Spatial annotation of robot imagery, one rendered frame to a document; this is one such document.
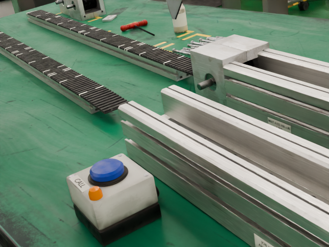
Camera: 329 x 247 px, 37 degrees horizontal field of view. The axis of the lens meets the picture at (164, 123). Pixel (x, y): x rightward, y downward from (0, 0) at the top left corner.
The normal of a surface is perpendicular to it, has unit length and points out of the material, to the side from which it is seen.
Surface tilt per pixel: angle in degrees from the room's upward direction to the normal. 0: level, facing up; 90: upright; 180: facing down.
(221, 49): 0
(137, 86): 0
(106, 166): 3
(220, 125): 90
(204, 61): 90
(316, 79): 90
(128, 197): 90
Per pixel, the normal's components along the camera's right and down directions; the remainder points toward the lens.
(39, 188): -0.15, -0.89
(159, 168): -0.83, 0.35
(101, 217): 0.53, 0.29
